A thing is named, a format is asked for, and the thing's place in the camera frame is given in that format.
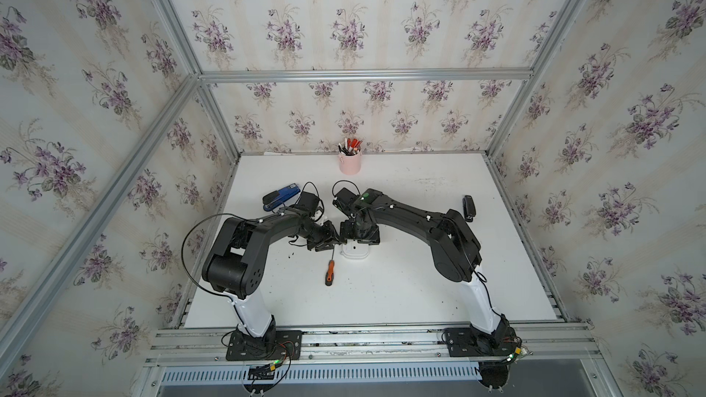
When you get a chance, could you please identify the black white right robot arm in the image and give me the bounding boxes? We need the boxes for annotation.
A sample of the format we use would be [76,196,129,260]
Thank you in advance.
[333,189,516,348]

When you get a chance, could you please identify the white ventilation grille strip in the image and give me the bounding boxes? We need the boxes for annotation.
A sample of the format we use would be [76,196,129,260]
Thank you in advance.
[161,361,481,386]

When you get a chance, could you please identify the blue black stapler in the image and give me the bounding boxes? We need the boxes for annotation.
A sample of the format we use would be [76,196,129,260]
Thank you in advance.
[262,183,301,211]

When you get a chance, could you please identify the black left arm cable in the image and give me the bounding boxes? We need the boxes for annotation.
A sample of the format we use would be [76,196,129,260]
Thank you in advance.
[180,212,244,301]

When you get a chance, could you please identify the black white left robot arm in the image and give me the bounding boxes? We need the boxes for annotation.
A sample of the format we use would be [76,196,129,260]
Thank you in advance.
[202,207,343,340]

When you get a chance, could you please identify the orange handled screwdriver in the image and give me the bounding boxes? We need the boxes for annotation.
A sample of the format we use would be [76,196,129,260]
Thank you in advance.
[325,250,336,287]

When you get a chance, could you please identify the small black remote device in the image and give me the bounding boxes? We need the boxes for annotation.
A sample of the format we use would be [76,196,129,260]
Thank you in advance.
[463,195,477,222]

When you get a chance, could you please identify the aluminium front rail frame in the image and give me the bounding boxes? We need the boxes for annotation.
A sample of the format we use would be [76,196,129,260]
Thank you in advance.
[145,322,602,367]

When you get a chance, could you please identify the pink pen cup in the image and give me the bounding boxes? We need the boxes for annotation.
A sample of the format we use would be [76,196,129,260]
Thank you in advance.
[338,151,362,176]

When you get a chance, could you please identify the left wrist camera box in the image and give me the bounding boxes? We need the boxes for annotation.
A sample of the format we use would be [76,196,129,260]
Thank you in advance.
[293,192,323,217]

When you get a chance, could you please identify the red and black pens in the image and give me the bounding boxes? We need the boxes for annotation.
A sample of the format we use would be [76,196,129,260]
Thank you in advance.
[338,138,361,156]

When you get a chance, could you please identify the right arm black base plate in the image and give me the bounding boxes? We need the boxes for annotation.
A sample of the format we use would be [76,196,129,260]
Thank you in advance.
[441,322,522,362]

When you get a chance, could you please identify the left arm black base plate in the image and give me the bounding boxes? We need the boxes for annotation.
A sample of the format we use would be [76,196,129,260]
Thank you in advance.
[225,330,303,361]

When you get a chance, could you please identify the white square alarm clock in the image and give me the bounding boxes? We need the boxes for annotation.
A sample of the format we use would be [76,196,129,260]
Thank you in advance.
[340,241,371,260]

